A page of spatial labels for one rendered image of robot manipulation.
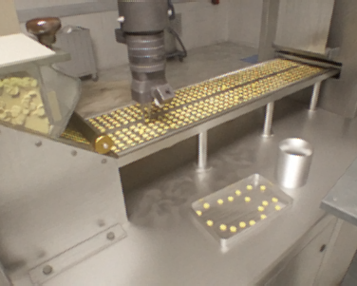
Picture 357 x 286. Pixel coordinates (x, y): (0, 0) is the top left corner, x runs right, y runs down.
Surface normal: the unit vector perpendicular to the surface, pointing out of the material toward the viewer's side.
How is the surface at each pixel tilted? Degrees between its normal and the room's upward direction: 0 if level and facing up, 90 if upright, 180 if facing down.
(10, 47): 44
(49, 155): 90
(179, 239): 0
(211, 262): 0
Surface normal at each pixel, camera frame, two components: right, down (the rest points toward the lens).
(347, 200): -0.04, -0.86
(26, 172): 0.62, 0.39
